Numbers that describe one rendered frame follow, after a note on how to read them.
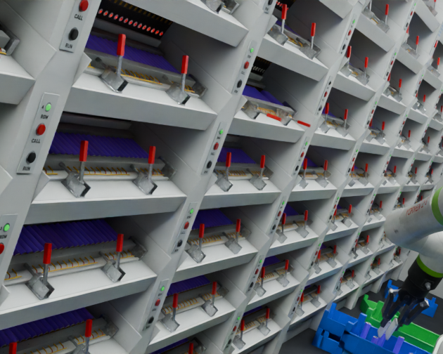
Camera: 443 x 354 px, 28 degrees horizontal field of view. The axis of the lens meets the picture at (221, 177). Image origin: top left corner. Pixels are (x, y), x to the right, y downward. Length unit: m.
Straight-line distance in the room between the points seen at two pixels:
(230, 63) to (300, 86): 0.70
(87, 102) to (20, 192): 0.19
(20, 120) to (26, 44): 0.11
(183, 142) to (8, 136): 0.70
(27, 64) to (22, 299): 0.43
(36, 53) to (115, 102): 0.26
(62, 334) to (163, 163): 0.41
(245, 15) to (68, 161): 0.55
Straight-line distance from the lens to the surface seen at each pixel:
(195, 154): 1.89
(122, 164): 1.72
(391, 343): 2.86
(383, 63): 3.22
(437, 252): 2.50
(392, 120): 3.91
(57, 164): 1.51
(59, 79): 1.30
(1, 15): 1.29
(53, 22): 1.25
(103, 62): 1.52
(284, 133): 2.38
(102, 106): 1.44
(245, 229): 2.57
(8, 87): 1.21
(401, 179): 4.60
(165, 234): 1.92
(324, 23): 2.56
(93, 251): 1.76
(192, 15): 1.62
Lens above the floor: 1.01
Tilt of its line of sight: 7 degrees down
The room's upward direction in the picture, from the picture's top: 21 degrees clockwise
